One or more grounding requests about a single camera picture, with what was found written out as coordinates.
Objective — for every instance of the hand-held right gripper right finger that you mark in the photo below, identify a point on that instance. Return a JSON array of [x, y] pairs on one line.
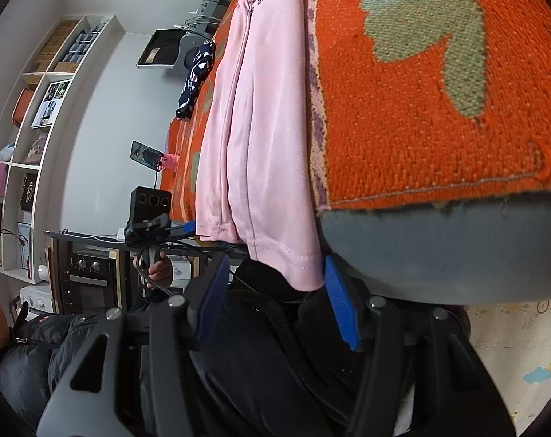
[[343, 305]]

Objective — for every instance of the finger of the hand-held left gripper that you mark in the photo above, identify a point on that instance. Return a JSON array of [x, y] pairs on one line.
[[186, 229]]

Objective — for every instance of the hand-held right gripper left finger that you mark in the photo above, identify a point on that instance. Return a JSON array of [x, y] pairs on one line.
[[211, 300]]

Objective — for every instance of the pink printed shirt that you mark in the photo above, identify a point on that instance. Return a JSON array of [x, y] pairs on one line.
[[266, 123]]

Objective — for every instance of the person's left hand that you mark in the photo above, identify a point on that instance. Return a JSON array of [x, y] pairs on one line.
[[162, 273]]

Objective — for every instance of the pink phone holder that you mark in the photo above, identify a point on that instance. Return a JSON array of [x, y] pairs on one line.
[[169, 163]]

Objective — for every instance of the smartphone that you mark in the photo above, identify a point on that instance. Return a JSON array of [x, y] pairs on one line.
[[145, 154]]

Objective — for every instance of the black oven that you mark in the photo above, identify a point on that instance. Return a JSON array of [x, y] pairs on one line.
[[91, 277]]

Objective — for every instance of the grey bed base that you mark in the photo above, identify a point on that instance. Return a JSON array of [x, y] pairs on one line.
[[439, 246]]

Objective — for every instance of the black paper bag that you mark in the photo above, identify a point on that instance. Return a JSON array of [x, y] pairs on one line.
[[29, 191]]

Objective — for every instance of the white mug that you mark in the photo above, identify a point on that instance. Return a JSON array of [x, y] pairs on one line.
[[42, 273]]

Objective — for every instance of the navy floral cloth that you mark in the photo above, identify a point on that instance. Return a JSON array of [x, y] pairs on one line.
[[195, 77]]

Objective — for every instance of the photo print sheet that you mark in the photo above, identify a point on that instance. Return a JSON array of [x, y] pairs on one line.
[[50, 102]]

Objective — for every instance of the white appliance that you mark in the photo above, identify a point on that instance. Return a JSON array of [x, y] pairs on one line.
[[36, 298]]

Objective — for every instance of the pink box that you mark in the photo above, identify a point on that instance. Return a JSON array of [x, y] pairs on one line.
[[0, 180]]

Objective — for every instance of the black framed panel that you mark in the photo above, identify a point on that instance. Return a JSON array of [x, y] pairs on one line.
[[159, 50]]

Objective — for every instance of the orange bag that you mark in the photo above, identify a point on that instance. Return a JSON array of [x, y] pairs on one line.
[[22, 107]]

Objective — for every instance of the printed cream floor mat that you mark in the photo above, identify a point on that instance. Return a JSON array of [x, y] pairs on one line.
[[507, 350]]

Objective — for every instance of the row of dark boxes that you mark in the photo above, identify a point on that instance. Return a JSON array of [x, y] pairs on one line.
[[82, 45]]

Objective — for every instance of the stack of brown boxes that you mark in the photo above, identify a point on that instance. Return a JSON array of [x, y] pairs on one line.
[[54, 48]]

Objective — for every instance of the grey plastic cart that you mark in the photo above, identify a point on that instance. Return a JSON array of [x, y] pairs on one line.
[[204, 22]]

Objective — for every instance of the person's grey puffer jacket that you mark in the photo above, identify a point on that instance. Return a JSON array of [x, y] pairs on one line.
[[29, 359]]

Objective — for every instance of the orange floral woven blanket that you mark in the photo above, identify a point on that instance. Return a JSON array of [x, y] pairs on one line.
[[416, 123]]

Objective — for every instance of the white wall shelf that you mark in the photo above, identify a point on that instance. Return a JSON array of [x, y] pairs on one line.
[[70, 77]]

